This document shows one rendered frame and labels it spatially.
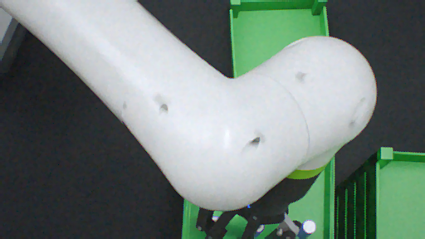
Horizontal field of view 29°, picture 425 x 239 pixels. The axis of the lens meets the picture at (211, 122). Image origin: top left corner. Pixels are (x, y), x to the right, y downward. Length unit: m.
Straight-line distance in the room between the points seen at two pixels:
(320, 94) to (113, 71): 0.19
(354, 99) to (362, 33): 1.05
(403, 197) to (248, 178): 0.73
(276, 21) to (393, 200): 0.56
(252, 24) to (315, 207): 0.67
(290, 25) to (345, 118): 1.03
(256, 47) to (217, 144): 1.09
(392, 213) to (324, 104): 0.66
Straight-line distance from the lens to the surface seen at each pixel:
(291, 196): 0.88
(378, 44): 1.81
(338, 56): 0.77
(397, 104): 1.78
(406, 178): 1.40
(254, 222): 0.97
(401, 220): 1.39
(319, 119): 0.74
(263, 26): 1.78
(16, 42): 1.76
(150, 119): 0.72
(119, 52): 0.75
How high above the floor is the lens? 1.65
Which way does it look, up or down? 75 degrees down
